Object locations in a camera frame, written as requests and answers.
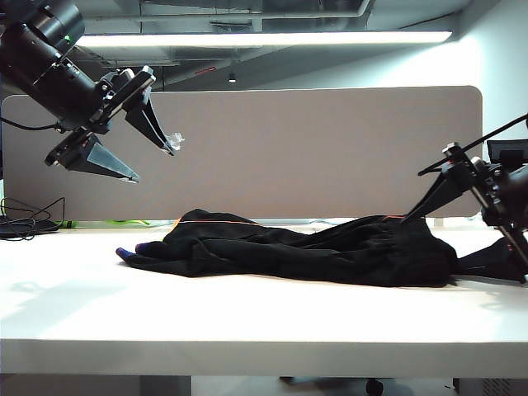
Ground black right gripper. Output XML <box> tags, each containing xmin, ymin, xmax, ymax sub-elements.
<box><xmin>398</xmin><ymin>142</ymin><xmax>528</xmax><ymax>284</ymax></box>

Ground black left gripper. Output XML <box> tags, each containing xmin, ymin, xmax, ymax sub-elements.
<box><xmin>44</xmin><ymin>65</ymin><xmax>185</xmax><ymax>184</ymax></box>

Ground black basketball shorts rainbow trim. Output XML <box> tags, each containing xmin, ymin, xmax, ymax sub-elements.
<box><xmin>115</xmin><ymin>208</ymin><xmax>460</xmax><ymax>289</ymax></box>

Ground grey fabric desk divider panel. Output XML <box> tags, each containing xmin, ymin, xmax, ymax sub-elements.
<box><xmin>1</xmin><ymin>85</ymin><xmax>483</xmax><ymax>222</ymax></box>

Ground green plastic item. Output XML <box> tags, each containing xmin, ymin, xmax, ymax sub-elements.
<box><xmin>61</xmin><ymin>219</ymin><xmax>152</xmax><ymax>229</ymax></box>

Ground black flat pad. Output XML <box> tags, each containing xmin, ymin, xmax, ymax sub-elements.
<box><xmin>0</xmin><ymin>218</ymin><xmax>61</xmax><ymax>240</ymax></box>

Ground grey vented cabinet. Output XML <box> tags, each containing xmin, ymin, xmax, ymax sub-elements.
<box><xmin>452</xmin><ymin>377</ymin><xmax>528</xmax><ymax>396</ymax></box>

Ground long ceiling light strip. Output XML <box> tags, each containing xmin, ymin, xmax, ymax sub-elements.
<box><xmin>73</xmin><ymin>31</ymin><xmax>454</xmax><ymax>49</ymax></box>

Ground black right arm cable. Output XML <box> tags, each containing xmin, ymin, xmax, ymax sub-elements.
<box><xmin>464</xmin><ymin>114</ymin><xmax>528</xmax><ymax>152</ymax></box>

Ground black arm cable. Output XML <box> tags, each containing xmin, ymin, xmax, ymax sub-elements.
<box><xmin>0</xmin><ymin>116</ymin><xmax>67</xmax><ymax>132</ymax></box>
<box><xmin>464</xmin><ymin>114</ymin><xmax>528</xmax><ymax>152</ymax></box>

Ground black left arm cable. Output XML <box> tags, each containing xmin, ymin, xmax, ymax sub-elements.
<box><xmin>0</xmin><ymin>116</ymin><xmax>67</xmax><ymax>132</ymax></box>

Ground black tangled cable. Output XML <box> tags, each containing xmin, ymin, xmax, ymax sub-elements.
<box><xmin>0</xmin><ymin>196</ymin><xmax>67</xmax><ymax>243</ymax></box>

